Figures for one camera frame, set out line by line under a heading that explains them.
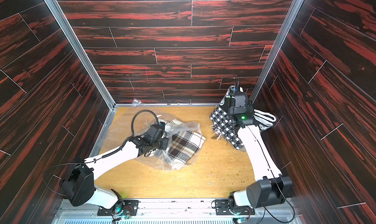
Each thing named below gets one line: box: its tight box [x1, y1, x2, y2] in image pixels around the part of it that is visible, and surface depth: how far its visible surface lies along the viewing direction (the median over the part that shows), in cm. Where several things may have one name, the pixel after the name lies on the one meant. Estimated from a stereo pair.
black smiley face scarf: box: [219, 85, 248, 115], surface depth 58 cm
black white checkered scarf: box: [209, 106, 244, 150], surface depth 92 cm
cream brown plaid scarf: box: [154, 118, 206, 171], surface depth 96 cm
